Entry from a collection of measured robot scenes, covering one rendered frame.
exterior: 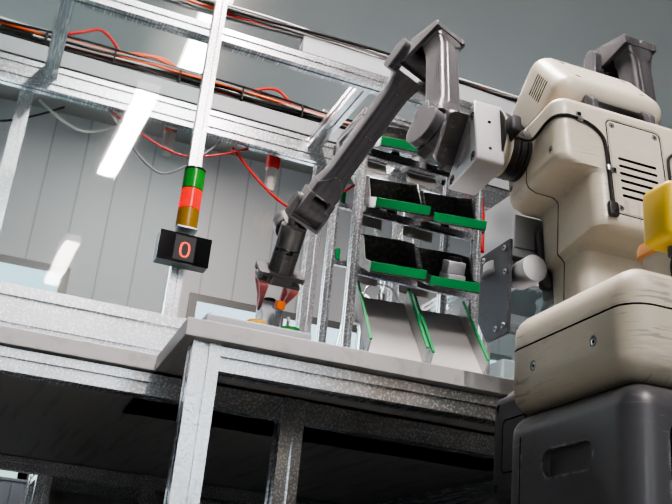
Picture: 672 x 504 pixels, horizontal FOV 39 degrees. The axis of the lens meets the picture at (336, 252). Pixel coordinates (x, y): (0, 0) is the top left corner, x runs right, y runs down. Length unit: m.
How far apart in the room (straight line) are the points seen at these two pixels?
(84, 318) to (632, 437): 1.13
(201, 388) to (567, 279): 0.59
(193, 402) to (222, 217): 4.47
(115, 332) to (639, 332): 1.09
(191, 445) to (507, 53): 3.69
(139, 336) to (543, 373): 0.93
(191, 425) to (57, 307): 0.46
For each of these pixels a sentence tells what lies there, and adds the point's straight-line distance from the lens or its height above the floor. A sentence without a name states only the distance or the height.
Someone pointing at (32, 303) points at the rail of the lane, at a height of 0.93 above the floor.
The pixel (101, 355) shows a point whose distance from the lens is 1.73.
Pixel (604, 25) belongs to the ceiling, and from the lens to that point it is 4.74.
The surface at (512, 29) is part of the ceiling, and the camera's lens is 4.74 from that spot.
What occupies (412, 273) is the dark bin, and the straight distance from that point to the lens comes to 2.17.
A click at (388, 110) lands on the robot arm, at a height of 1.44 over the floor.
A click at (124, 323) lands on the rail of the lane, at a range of 1.83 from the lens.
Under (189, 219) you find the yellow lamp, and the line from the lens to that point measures 2.22.
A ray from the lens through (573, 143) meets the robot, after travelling 1.50.
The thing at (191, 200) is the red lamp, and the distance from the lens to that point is 2.24.
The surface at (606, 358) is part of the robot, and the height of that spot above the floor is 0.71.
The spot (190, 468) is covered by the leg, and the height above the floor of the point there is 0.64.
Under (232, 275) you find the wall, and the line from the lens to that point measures 5.81.
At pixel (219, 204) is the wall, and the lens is 5.94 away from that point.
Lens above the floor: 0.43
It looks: 22 degrees up
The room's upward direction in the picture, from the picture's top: 6 degrees clockwise
